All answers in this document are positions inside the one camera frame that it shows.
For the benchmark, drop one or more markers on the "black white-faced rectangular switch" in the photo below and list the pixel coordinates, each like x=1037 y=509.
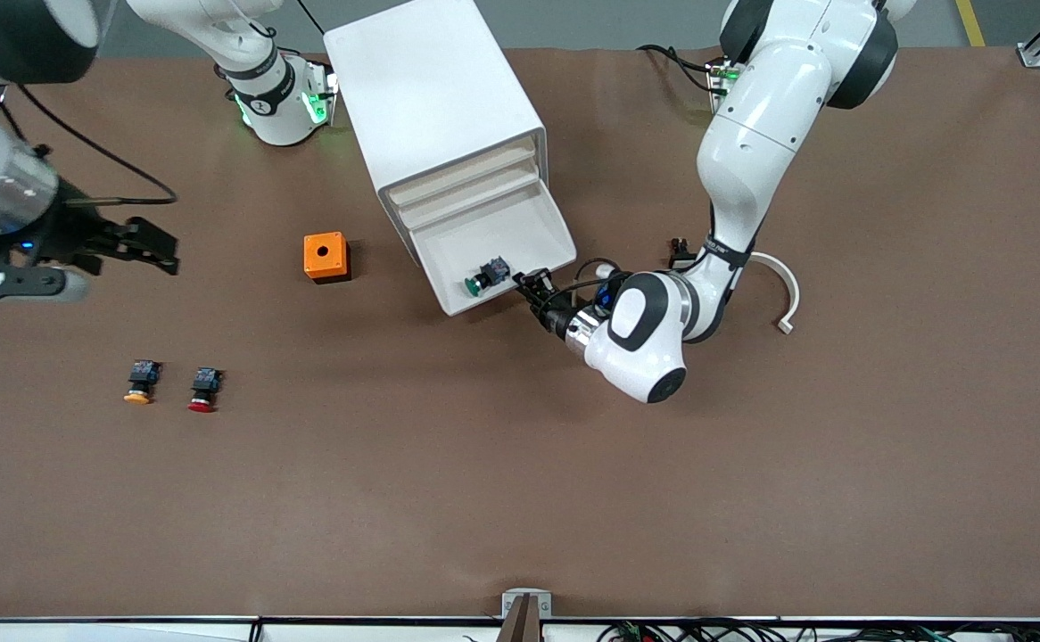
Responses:
x=680 y=257

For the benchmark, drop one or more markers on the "brown camera post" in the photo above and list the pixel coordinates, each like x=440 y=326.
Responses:
x=520 y=624

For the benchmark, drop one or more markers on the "white semicircular plastic bracket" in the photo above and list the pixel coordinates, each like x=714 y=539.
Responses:
x=788 y=285

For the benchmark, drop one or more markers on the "white table edge rail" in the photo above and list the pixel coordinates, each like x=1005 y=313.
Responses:
x=83 y=631

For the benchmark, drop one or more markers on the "white drawer cabinet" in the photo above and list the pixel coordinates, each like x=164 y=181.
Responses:
x=431 y=89

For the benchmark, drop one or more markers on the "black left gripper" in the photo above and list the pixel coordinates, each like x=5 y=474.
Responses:
x=557 y=316

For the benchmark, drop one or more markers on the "yellow mushroom push button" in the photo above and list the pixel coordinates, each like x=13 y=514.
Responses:
x=141 y=379

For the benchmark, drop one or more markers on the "grey metal mounting bracket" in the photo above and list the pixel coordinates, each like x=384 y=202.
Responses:
x=542 y=606

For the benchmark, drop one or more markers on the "orange box with hole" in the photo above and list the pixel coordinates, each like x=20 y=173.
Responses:
x=325 y=257

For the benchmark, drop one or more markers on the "white plastic drawer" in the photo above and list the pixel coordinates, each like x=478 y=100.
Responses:
x=462 y=172
x=466 y=194
x=520 y=232

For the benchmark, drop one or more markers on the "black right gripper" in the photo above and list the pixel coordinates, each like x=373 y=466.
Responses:
x=71 y=234

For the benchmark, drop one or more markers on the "brown table mat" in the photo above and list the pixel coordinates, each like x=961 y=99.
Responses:
x=520 y=464

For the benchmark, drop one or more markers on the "green mushroom push button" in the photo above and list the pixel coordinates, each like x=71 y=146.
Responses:
x=487 y=275

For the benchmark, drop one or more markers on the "red mushroom push button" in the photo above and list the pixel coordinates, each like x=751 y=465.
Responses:
x=204 y=388

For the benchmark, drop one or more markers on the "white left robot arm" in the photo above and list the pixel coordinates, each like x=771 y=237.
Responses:
x=752 y=152

